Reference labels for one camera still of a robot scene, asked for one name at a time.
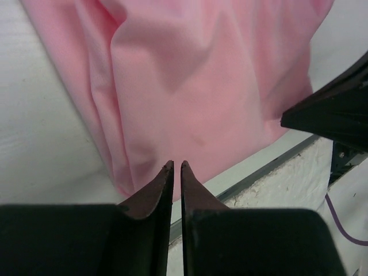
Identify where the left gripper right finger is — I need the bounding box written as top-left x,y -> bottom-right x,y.
181,162 -> 346,275

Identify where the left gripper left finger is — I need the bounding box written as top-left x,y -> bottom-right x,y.
1,161 -> 174,275

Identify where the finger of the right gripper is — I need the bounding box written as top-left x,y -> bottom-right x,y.
281,54 -> 367,151

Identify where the pink t shirt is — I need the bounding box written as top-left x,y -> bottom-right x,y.
22,1 -> 333,196

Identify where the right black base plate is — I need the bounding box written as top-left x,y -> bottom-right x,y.
328,142 -> 367,186

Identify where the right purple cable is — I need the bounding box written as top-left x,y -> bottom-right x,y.
324,192 -> 368,247

